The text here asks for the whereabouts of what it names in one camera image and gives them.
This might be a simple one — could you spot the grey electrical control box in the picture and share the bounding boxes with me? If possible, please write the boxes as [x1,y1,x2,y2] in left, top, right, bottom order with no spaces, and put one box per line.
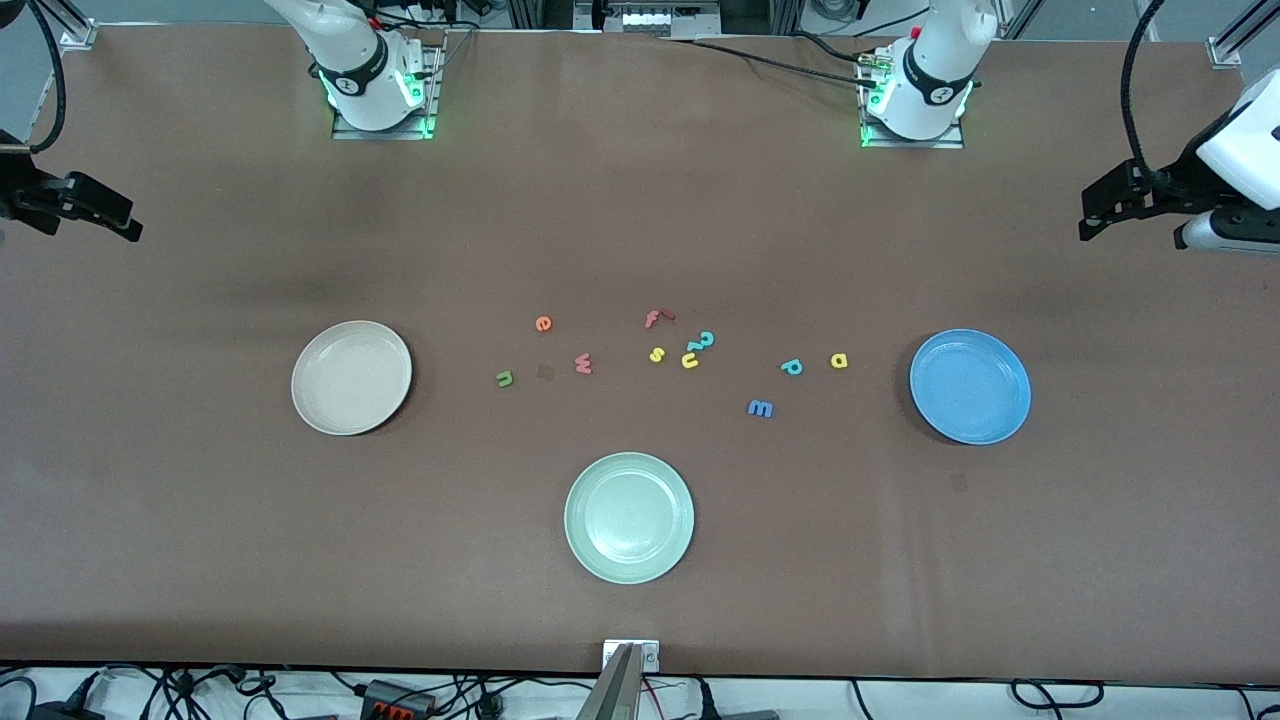
[575,0,721,39]

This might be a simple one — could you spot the pale green round plate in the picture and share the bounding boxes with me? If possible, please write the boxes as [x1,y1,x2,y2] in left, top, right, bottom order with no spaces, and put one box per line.
[564,452,695,585]

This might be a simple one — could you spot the black orange power strip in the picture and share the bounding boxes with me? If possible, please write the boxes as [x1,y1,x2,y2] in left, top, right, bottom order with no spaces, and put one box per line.
[360,680,438,719]

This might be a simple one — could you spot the aluminium profile camera post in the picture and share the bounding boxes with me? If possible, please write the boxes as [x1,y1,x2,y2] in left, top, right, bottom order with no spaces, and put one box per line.
[577,645,644,720]

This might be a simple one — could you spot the aluminium frame bar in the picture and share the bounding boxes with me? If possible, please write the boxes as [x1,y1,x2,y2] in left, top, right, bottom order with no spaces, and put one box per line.
[40,0,93,36]
[1222,0,1280,56]

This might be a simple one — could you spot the grey metal mounting bracket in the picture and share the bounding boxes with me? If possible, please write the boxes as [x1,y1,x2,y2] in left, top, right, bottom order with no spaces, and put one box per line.
[602,639,661,674]

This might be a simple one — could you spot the beige brown round plate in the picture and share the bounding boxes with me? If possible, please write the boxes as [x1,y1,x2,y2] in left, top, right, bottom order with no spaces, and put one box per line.
[291,320,413,437]

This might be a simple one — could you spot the black camera cable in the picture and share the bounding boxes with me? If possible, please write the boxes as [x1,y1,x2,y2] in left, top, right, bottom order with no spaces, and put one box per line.
[1120,0,1171,186]
[25,0,68,156]

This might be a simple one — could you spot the blue round plate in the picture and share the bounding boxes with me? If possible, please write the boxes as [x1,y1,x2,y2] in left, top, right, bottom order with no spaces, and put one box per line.
[909,329,1032,446]

